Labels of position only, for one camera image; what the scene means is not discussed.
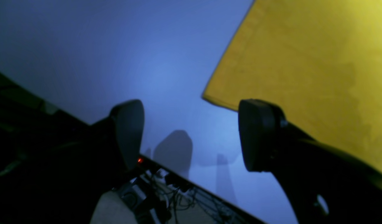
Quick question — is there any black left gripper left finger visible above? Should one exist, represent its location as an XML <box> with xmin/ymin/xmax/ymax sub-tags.
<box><xmin>38</xmin><ymin>99</ymin><xmax>145</xmax><ymax>224</ymax></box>

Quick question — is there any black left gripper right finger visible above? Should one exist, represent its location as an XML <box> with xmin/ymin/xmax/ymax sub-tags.
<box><xmin>238</xmin><ymin>99</ymin><xmax>382</xmax><ymax>224</ymax></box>

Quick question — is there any yellow T-shirt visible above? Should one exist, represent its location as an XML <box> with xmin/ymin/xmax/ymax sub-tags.
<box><xmin>203</xmin><ymin>0</ymin><xmax>382</xmax><ymax>172</ymax></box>

